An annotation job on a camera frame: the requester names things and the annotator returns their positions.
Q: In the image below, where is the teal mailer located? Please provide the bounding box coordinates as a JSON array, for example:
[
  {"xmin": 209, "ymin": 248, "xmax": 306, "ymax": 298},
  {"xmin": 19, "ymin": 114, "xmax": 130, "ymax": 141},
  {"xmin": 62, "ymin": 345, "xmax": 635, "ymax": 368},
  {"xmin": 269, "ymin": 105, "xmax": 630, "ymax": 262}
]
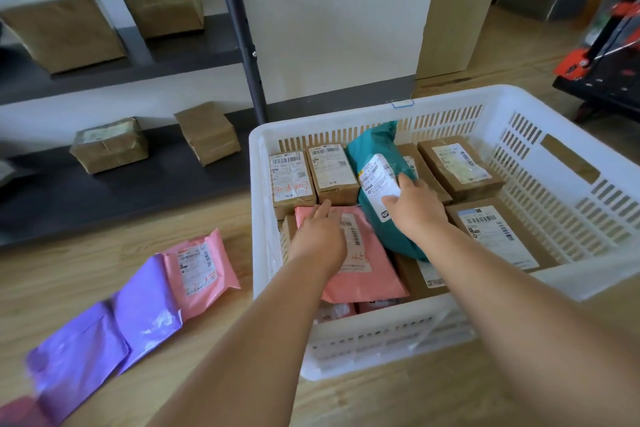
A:
[{"xmin": 345, "ymin": 120, "xmax": 432, "ymax": 264}]

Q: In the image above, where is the taped box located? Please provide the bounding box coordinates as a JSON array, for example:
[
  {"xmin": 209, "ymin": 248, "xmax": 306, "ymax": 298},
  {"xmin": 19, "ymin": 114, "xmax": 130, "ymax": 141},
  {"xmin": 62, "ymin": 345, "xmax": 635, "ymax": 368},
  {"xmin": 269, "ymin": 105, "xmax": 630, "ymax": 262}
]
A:
[{"xmin": 69, "ymin": 117, "xmax": 150, "ymax": 175}]

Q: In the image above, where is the barcode label cardboard box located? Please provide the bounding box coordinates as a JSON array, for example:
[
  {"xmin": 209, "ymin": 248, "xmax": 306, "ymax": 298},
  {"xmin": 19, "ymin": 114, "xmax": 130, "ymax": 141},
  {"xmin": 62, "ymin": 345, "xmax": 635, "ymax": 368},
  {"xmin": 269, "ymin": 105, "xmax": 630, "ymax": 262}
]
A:
[{"xmin": 279, "ymin": 215, "xmax": 300, "ymax": 265}]

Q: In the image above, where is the small square cardboard box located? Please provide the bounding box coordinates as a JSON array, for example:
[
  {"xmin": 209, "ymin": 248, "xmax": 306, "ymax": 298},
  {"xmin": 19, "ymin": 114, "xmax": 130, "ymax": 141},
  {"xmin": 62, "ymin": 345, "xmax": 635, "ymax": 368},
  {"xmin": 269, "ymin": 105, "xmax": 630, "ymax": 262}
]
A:
[{"xmin": 115, "ymin": 0, "xmax": 206, "ymax": 40}]

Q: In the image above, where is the beige door frame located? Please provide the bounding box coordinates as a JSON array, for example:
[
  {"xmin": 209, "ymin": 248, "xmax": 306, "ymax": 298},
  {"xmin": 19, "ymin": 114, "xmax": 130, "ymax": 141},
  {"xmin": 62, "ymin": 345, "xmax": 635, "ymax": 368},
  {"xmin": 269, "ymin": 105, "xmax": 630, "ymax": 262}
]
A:
[{"xmin": 415, "ymin": 0, "xmax": 516, "ymax": 81}]

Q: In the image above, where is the tall brown cardboard box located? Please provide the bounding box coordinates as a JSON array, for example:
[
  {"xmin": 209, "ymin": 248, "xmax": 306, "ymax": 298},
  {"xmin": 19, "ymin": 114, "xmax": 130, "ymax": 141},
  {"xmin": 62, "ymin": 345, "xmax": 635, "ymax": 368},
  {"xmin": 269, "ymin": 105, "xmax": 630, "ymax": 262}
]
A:
[{"xmin": 0, "ymin": 0, "xmax": 127, "ymax": 75}]

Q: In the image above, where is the black metal shelf rack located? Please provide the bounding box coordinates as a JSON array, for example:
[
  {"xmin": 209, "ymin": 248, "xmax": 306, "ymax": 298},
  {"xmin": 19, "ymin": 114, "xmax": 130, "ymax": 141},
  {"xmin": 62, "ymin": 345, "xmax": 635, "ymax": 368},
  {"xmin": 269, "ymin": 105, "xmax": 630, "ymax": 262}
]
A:
[{"xmin": 0, "ymin": 0, "xmax": 269, "ymax": 248}]

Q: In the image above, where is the person's left hand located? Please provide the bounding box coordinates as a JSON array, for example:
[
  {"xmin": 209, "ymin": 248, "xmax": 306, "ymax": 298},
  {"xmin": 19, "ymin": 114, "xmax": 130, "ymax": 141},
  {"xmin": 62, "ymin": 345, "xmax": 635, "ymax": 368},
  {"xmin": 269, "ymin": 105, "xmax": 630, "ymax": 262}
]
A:
[{"xmin": 287, "ymin": 199, "xmax": 349, "ymax": 278}]

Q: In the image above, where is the person's left forearm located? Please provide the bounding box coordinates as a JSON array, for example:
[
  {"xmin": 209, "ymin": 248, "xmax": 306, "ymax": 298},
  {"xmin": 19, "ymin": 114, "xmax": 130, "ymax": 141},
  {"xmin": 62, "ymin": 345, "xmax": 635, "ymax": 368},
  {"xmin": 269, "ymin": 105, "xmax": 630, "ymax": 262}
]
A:
[{"xmin": 147, "ymin": 256, "xmax": 346, "ymax": 427}]

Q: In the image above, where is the pink mailer with handwriting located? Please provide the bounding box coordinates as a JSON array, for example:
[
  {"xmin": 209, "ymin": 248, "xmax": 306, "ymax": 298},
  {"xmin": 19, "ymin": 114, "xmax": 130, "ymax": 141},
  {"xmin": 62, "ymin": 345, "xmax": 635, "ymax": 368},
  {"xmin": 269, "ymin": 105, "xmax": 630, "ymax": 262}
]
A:
[
  {"xmin": 293, "ymin": 205, "xmax": 410, "ymax": 305},
  {"xmin": 161, "ymin": 228, "xmax": 242, "ymax": 321}
]

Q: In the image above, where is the white plastic crate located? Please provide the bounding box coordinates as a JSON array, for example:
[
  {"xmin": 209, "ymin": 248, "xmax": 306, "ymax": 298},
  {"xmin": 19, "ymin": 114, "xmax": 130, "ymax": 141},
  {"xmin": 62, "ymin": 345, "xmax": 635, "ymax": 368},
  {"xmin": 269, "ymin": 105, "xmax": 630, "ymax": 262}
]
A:
[{"xmin": 248, "ymin": 85, "xmax": 640, "ymax": 382}]

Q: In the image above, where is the red and black object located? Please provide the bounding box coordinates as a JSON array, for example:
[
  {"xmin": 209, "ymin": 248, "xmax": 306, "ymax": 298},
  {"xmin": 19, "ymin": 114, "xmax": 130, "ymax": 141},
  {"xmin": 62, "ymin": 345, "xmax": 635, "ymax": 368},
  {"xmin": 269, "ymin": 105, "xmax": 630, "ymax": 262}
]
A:
[{"xmin": 552, "ymin": 0, "xmax": 640, "ymax": 123}]

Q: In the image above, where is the plain brown box shelf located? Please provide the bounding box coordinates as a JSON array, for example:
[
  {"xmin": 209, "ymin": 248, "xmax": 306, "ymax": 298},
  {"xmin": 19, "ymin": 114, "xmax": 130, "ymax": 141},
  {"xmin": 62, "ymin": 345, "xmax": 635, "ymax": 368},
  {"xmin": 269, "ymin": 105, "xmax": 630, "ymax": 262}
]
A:
[{"xmin": 173, "ymin": 101, "xmax": 242, "ymax": 167}]

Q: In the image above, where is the glossy tape-covered cardboard box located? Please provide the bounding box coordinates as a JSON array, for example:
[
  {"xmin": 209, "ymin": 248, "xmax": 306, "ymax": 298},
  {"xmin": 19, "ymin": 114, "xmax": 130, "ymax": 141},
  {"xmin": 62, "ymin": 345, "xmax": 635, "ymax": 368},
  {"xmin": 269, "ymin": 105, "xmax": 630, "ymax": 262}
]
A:
[{"xmin": 417, "ymin": 135, "xmax": 507, "ymax": 203}]

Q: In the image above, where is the long white label cardboard box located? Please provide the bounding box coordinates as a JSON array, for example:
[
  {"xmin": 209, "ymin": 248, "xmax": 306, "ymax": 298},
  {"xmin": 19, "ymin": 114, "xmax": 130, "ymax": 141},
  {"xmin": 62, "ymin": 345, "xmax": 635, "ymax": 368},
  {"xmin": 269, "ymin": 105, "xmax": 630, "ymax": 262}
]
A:
[{"xmin": 306, "ymin": 143, "xmax": 361, "ymax": 207}]

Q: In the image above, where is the person's right forearm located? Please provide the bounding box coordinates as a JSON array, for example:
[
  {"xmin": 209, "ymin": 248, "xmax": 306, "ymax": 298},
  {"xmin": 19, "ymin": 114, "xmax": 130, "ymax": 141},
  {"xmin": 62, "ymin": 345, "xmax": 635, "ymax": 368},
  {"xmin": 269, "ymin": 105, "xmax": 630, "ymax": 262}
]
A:
[{"xmin": 419, "ymin": 221, "xmax": 640, "ymax": 427}]

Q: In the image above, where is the person's right hand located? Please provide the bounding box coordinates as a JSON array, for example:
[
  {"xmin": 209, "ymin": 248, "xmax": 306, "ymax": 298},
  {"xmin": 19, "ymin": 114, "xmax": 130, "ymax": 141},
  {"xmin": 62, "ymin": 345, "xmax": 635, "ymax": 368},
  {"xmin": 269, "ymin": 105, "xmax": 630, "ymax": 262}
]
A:
[{"xmin": 381, "ymin": 172, "xmax": 449, "ymax": 245}]

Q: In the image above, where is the small cardboard parcel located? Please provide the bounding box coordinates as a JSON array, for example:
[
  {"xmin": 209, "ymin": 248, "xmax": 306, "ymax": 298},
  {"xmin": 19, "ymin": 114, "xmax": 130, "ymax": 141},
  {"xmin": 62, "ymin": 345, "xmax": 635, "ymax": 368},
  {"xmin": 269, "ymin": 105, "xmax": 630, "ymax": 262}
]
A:
[{"xmin": 269, "ymin": 150, "xmax": 317, "ymax": 222}]

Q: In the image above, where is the small pink mailer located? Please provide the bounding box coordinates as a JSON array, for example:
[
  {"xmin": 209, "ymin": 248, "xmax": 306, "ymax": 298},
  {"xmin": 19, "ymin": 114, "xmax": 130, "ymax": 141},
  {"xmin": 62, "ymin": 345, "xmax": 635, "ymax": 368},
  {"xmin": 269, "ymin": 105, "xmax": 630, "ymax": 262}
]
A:
[{"xmin": 0, "ymin": 395, "xmax": 53, "ymax": 427}]

